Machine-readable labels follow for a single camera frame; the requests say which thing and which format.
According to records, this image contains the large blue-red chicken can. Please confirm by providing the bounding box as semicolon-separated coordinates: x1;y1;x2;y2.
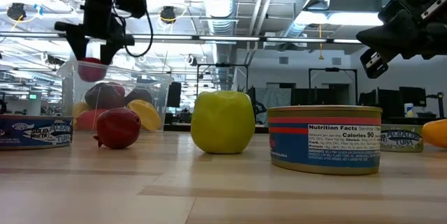
267;104;383;177

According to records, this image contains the potted succulent plant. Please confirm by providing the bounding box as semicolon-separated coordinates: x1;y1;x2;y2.
236;84;254;96

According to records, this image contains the grey fabric cover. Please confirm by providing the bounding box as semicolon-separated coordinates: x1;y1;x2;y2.
256;87;293;126

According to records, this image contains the black camera stand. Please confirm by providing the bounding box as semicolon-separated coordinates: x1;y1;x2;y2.
427;91;445;119

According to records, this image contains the black metal frame rig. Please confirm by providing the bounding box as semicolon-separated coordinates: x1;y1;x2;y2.
196;62;249;92
308;66;358;106

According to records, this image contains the clear plastic bin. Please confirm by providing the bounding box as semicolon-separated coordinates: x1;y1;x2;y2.
57;59;175;133

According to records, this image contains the small dark red pomegranate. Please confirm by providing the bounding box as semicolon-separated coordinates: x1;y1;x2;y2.
92;107;142;150

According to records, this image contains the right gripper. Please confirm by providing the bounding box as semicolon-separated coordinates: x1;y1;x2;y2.
356;0;447;80

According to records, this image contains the orange yellow toy mango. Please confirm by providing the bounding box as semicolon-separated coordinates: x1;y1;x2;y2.
421;119;447;149

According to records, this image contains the black speaker box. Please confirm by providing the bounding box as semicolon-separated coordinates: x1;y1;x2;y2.
166;82;182;109

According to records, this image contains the dark red toy fruit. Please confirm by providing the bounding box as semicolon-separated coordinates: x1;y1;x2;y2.
124;88;154;107
84;82;126;111

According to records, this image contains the black ceiling cord reel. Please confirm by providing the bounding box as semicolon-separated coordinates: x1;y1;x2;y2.
159;5;177;24
6;2;27;22

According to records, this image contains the long horizontal light bar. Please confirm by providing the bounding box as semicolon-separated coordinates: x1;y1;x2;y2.
0;31;364;46

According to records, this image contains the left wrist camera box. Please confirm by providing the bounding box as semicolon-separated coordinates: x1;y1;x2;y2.
115;0;149;20

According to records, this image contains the black computer monitor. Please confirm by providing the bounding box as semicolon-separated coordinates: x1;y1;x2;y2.
399;86;427;108
376;89;401;119

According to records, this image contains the green label tuna can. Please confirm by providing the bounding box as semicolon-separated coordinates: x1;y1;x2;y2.
379;123;425;153

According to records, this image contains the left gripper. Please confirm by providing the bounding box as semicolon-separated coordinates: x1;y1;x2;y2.
53;0;135;66

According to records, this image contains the green toy apple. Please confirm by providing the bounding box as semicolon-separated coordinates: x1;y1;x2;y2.
190;90;256;155

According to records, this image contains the blue label tuna can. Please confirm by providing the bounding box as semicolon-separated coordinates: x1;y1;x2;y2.
0;114;74;151

